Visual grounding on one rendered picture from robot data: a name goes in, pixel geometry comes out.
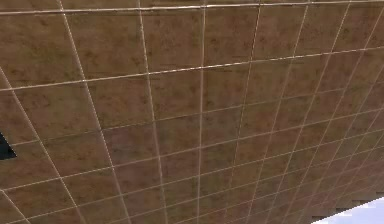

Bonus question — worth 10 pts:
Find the black triangular object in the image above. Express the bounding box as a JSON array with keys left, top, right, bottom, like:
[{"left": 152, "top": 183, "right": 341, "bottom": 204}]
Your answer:
[{"left": 0, "top": 132, "right": 18, "bottom": 161}]

